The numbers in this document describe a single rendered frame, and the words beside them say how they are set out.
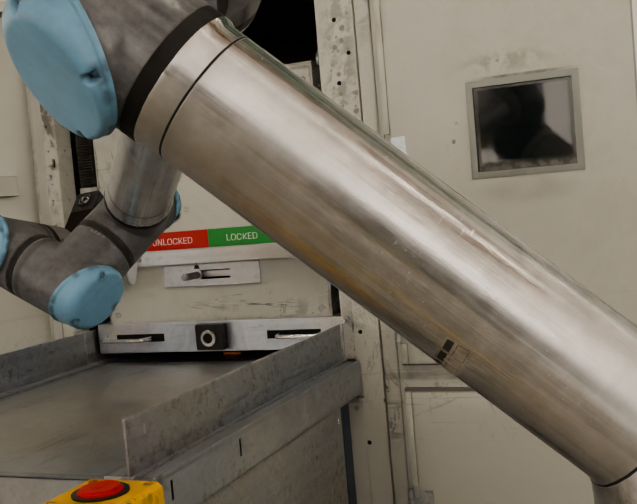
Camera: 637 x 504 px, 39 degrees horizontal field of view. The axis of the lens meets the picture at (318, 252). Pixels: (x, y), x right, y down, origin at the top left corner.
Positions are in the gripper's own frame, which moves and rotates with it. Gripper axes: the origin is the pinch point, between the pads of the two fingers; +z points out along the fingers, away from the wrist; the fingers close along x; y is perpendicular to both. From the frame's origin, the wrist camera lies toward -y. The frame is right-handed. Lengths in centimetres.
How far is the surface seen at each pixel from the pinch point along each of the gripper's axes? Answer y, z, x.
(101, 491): 29, -63, 38
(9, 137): -27.8, 12.6, -37.0
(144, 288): 3.1, 26.8, -15.4
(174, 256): -2.1, 21.7, -5.2
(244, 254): -1.3, 21.8, 9.8
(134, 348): 15.0, 27.7, -18.6
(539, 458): 36, 26, 61
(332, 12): -41, 14, 32
